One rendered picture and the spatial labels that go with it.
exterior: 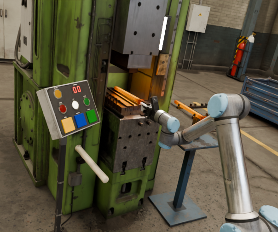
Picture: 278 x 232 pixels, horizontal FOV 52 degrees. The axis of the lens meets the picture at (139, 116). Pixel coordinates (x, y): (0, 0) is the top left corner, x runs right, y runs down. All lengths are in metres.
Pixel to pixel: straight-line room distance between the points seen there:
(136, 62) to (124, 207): 1.23
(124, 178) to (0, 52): 5.40
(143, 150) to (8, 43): 5.37
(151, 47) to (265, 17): 9.26
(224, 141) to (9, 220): 1.78
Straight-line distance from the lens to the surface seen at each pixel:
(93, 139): 2.24
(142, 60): 2.04
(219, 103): 1.38
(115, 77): 2.53
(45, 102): 1.61
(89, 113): 1.76
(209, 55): 9.92
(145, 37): 2.01
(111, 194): 2.36
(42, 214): 2.56
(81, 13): 1.92
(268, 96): 5.74
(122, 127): 2.06
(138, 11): 1.95
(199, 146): 2.32
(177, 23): 2.36
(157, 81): 2.36
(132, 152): 2.22
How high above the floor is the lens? 1.68
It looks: 21 degrees down
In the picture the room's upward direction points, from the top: 9 degrees clockwise
